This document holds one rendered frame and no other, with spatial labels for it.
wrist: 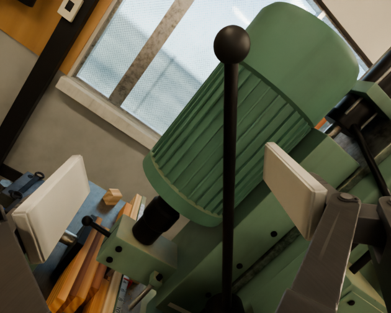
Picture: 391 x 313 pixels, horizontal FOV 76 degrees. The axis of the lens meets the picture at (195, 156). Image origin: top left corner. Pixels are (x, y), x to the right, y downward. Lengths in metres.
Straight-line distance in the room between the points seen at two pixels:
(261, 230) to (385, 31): 1.88
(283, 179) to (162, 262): 0.38
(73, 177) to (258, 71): 0.25
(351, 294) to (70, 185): 0.34
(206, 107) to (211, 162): 0.08
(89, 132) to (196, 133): 1.50
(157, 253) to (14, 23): 1.58
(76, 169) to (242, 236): 0.32
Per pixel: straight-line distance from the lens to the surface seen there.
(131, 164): 1.86
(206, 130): 0.35
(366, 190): 0.44
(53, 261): 0.63
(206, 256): 0.46
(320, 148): 0.40
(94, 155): 1.88
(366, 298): 0.41
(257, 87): 0.34
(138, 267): 0.52
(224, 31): 0.25
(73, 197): 0.18
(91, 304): 0.56
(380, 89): 0.46
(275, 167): 0.17
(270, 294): 0.45
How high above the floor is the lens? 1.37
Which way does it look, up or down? 15 degrees down
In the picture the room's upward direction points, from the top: 40 degrees clockwise
